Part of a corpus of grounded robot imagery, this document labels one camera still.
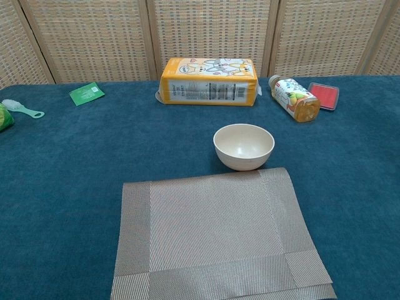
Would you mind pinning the green square sachet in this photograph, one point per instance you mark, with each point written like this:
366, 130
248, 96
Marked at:
86, 93

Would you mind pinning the juice bottle with fruit label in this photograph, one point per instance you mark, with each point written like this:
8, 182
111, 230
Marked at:
293, 98

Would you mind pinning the dark blue table cloth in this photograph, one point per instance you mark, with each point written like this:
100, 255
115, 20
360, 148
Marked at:
78, 172

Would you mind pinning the mint green small brush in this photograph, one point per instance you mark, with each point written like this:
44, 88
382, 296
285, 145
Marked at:
22, 109

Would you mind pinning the red pad in clear case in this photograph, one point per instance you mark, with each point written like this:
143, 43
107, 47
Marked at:
325, 93

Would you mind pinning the orange corgi print tissue pack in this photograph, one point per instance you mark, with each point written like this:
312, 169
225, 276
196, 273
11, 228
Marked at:
206, 90

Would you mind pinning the beige woven placemat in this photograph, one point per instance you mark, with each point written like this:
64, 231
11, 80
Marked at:
218, 234

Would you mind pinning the woven bamboo folding screen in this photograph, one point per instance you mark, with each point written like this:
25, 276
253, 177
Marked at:
93, 37

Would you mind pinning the white round bowl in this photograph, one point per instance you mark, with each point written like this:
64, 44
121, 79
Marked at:
243, 147

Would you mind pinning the green yellow tissue pack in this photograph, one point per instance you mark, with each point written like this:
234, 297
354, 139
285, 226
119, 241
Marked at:
4, 118

